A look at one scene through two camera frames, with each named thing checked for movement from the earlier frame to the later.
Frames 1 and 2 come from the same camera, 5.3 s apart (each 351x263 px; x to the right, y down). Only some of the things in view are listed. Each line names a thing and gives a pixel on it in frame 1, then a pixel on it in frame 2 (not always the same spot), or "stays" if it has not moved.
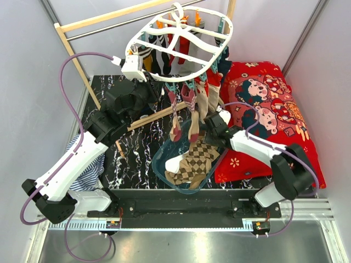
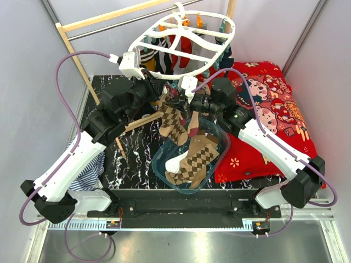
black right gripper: x=208 y=139 → x=179 y=102
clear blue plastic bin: x=185 y=166 stays
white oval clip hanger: x=181 y=45 stays
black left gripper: x=154 y=97 stays
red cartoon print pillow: x=259 y=99 stays
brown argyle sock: x=199 y=157 → x=174 y=127
